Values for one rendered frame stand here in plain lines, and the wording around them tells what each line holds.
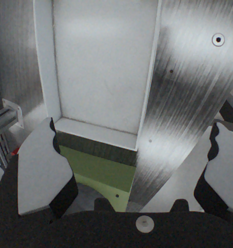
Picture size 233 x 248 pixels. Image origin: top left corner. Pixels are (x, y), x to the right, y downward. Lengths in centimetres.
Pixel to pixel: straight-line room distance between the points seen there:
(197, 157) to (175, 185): 11
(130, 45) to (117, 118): 15
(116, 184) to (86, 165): 9
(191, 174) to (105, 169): 22
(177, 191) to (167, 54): 35
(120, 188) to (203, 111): 24
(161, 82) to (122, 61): 8
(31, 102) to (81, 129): 18
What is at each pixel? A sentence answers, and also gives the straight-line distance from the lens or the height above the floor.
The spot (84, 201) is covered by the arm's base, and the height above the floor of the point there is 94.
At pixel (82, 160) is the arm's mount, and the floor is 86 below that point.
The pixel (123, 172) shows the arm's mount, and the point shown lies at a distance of 38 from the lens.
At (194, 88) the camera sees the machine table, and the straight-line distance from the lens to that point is 28.
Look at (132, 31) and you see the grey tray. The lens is 26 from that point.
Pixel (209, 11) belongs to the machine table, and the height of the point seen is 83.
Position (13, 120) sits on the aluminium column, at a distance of 52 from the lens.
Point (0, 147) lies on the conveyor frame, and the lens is 70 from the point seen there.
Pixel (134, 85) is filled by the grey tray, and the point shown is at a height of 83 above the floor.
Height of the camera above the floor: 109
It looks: 54 degrees down
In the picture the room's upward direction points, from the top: 150 degrees counter-clockwise
